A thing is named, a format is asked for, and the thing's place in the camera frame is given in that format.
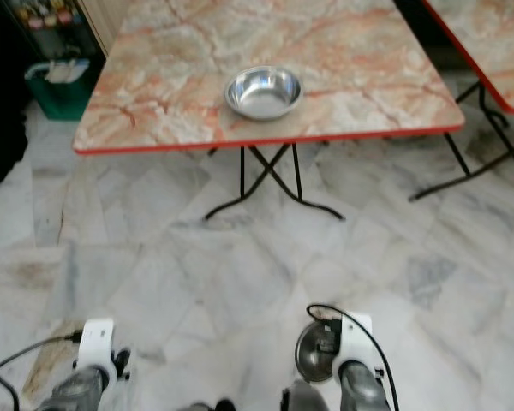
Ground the black bag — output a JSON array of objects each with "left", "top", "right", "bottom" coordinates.
[{"left": 0, "top": 0, "right": 29, "bottom": 189}]

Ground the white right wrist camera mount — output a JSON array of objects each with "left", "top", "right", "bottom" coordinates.
[{"left": 334, "top": 313, "right": 375, "bottom": 382}]

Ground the small steel bowl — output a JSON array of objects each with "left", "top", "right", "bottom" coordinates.
[{"left": 295, "top": 319, "right": 339, "bottom": 384}]

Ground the beige cabinet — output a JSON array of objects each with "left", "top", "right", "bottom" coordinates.
[{"left": 77, "top": 0, "right": 123, "bottom": 54}]

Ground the marble top red edge table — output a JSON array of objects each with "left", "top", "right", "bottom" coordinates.
[{"left": 420, "top": 0, "right": 514, "bottom": 115}]

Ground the marble top folding table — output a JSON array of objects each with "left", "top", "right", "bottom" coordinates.
[{"left": 73, "top": 0, "right": 514, "bottom": 221}]

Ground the large steel bowl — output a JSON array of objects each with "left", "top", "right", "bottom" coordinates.
[{"left": 224, "top": 65, "right": 303, "bottom": 122}]

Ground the black robot left foot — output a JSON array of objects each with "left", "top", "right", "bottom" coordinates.
[{"left": 193, "top": 401, "right": 236, "bottom": 411}]

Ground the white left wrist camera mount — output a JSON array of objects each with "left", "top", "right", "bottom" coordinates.
[{"left": 77, "top": 318, "right": 118, "bottom": 382}]

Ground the grey robot right leg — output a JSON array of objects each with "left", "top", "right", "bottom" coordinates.
[{"left": 283, "top": 381, "right": 331, "bottom": 411}]

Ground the dark shelf with colourful items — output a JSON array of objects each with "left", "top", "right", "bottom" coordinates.
[{"left": 4, "top": 0, "right": 97, "bottom": 59}]

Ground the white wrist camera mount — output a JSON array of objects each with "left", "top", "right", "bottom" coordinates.
[
  {"left": 334, "top": 313, "right": 375, "bottom": 382},
  {"left": 77, "top": 318, "right": 118, "bottom": 382}
]

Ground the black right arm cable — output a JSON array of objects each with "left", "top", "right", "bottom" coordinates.
[{"left": 307, "top": 304, "right": 402, "bottom": 411}]

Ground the green plastic basket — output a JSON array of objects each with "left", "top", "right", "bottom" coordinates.
[{"left": 24, "top": 58, "right": 97, "bottom": 121}]

